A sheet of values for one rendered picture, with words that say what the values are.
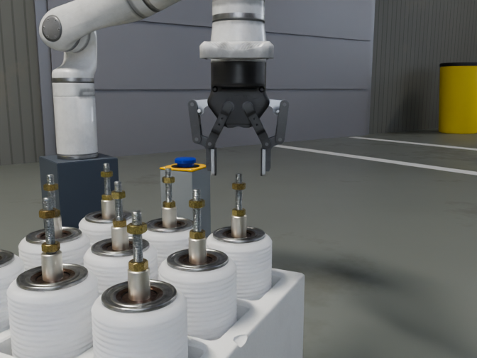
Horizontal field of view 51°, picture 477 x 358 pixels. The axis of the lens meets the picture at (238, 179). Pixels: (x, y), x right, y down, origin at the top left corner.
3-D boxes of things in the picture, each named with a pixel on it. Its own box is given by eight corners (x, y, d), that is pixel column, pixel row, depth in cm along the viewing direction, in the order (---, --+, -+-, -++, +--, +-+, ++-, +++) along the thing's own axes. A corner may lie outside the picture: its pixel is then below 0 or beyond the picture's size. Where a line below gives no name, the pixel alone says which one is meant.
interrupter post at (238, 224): (250, 236, 72) (250, 214, 71) (240, 241, 70) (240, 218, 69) (237, 234, 73) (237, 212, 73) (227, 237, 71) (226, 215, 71)
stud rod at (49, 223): (45, 264, 55) (40, 197, 54) (52, 261, 56) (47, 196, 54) (51, 266, 55) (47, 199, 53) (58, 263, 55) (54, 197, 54)
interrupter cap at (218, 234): (275, 236, 72) (275, 231, 72) (243, 248, 66) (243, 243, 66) (234, 226, 77) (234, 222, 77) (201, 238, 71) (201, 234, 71)
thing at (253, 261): (282, 348, 75) (284, 234, 72) (244, 376, 68) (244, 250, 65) (233, 329, 81) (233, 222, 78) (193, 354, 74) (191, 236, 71)
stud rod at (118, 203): (115, 238, 65) (112, 182, 64) (118, 236, 66) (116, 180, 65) (121, 239, 65) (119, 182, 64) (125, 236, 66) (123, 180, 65)
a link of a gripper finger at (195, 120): (197, 98, 69) (208, 139, 70) (184, 101, 70) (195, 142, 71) (195, 99, 67) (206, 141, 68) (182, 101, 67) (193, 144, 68)
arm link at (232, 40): (198, 59, 60) (197, 6, 59) (207, 64, 71) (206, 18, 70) (274, 59, 60) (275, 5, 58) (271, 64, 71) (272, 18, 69)
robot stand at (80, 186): (47, 275, 123) (38, 155, 118) (101, 263, 132) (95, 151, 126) (65, 294, 112) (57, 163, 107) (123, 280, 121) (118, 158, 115)
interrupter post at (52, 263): (67, 281, 55) (65, 253, 55) (45, 286, 54) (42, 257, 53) (60, 274, 57) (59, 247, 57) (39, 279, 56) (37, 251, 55)
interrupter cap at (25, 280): (98, 283, 55) (98, 277, 55) (25, 300, 50) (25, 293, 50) (76, 263, 61) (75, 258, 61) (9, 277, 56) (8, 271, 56)
